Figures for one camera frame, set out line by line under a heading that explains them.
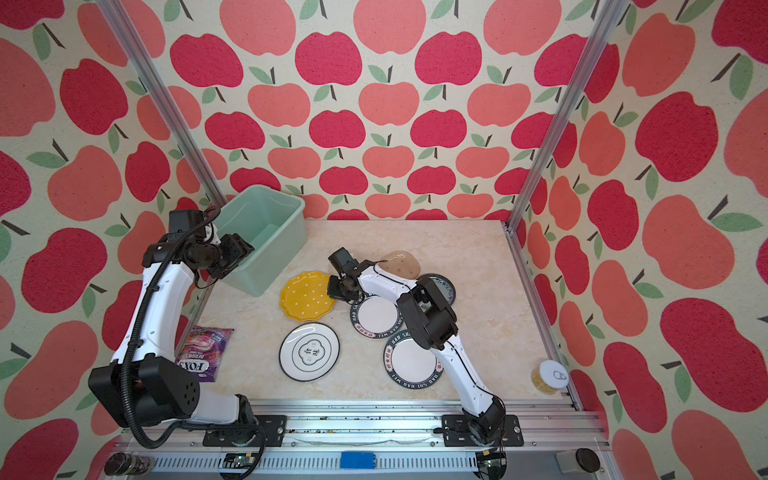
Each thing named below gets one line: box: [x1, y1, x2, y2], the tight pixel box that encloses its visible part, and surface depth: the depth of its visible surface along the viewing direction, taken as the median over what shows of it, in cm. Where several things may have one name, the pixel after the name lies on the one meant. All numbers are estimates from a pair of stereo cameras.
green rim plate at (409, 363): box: [383, 330, 444, 389], surface depth 87 cm
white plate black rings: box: [279, 322, 341, 383], surface depth 89 cm
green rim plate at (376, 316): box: [350, 295, 403, 339], surface depth 95 cm
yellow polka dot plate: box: [280, 271, 336, 322], surface depth 100 cm
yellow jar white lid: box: [531, 359, 569, 395], surface depth 80 cm
